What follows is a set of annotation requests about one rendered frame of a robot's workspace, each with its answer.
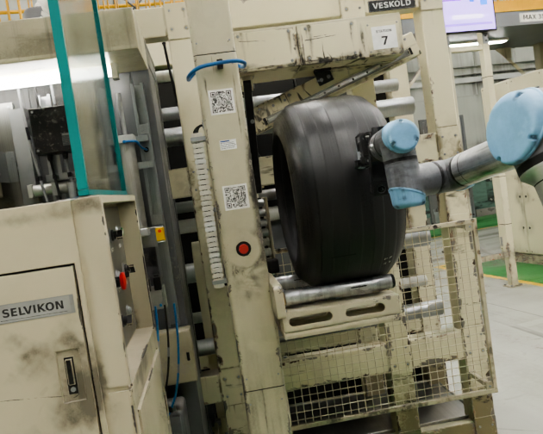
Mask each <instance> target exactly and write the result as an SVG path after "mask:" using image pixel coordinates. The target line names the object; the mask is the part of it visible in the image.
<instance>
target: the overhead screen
mask: <svg viewBox="0 0 543 434"><path fill-rule="evenodd" d="M442 1H443V12H444V19H445V25H446V35H453V34H474V33H484V32H494V31H496V30H497V27H496V14H495V7H494V0H442Z"/></svg>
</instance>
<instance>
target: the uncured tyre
mask: <svg viewBox="0 0 543 434"><path fill-rule="evenodd" d="M386 124H387V121H386V120H385V118H384V116H383V115H382V113H381V112H380V111H379V110H378V109H377V108H376V107H375V106H373V105H372V104H371V103H370V102H368V101H367V100H365V99H364V97H362V96H353V95H344V96H332V97H325V98H319V99H312V100H306V101H299V102H293V103H292V104H289V105H287V106H285V108H284V109H283V110H282V112H281V113H280V114H279V115H278V117H277V118H276V119H275V121H274V124H273V132H272V161H273V173H274V183H275V190H276V197H277V203H278V212H279V217H280V222H281V227H282V230H283V235H284V241H285V244H286V247H287V250H288V253H289V256H290V260H291V263H292V266H293V269H294V271H295V272H296V275H297V276H298V277H299V278H300V279H302V280H303V281H305V282H306V283H307V284H309V285H310V286H316V285H322V284H327V283H332V282H342V281H347V280H352V279H358V278H364V277H369V276H379V275H384V274H388V273H389V271H390V270H391V268H392V267H393V265H394V264H395V263H396V261H397V260H398V258H399V257H400V255H401V253H402V250H403V245H404V240H405V233H406V208H403V209H395V208H394V207H393V206H392V202H391V199H390V194H388V195H381V196H374V195H373V194H372V193H371V190H370V174H369V168H367V169H356V168H354V161H356V160H358V156H357V146H356V140H355V137H356V136H357V135H358V134H359V133H366V132H370V131H371V129H372V128H373V127H381V126H385V125H386ZM355 253H356V255H351V256H345V255H350V254H355ZM392 254H393V258H392V262H391V263H388V264H386V265H383V261H384V257H388V256H389V255H392ZM338 256H345V257H338ZM331 257H336V258H331Z"/></svg>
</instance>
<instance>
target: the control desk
mask: <svg viewBox="0 0 543 434"><path fill-rule="evenodd" d="M153 325H154V317H153V307H152V301H151V295H150V290H149V284H148V279H147V268H146V263H145V257H144V251H143V246H142V240H141V235H140V224H139V219H138V213H137V207H136V202H135V196H134V195H86V196H80V197H79V198H78V199H77V200H65V201H54V202H48V203H42V204H35V205H29V206H23V207H17V208H5V209H0V434H172V428H171V421H170V416H169V411H168V410H169V409H168V404H167V398H166V393H165V383H164V377H163V372H162V367H161V361H160V355H159V346H158V340H157V335H156V329H155V327H153Z"/></svg>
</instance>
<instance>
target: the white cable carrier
mask: <svg viewBox="0 0 543 434"><path fill-rule="evenodd" d="M200 136H203V134H202V133H192V134H191V138H193V137H200ZM204 141H206V140H199V141H192V147H193V153H194V159H195V164H196V169H197V175H199V176H197V180H200V181H198V185H202V186H199V190H201V191H200V195H202V196H201V201H202V202H201V205H202V206H204V207H202V211H204V212H203V216H205V217H204V218H203V221H205V222H204V226H206V227H205V232H206V237H207V242H208V243H207V245H208V247H209V248H208V250H209V261H210V267H211V272H212V278H213V281H218V280H223V279H227V278H226V277H223V272H222V262H221V257H220V252H219V250H220V249H219V246H218V245H219V244H218V241H217V240H218V238H217V232H216V227H215V221H214V220H215V216H213V215H214V212H216V208H213V206H211V205H212V201H210V200H211V199H212V197H211V195H210V194H211V191H210V190H208V189H210V186H209V180H208V179H209V176H208V175H207V174H208V170H206V169H207V165H206V159H205V154H204V149H203V148H204V145H203V142H204ZM205 174H206V175H205ZM206 179H207V180H206ZM207 184H208V185H207ZM212 210H213V211H212ZM223 287H225V284H224V283H222V284H216V285H214V288H223Z"/></svg>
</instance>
